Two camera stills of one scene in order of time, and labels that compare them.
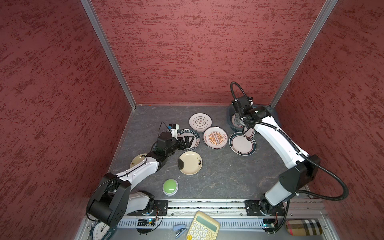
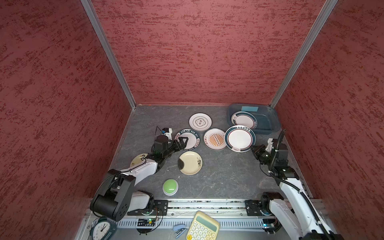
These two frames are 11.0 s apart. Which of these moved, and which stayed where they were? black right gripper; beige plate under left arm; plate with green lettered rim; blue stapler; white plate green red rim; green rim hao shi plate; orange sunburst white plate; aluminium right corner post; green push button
Moved: white plate green red rim; plate with green lettered rim; black right gripper
Stayed: orange sunburst white plate; blue stapler; beige plate under left arm; aluminium right corner post; green push button; green rim hao shi plate
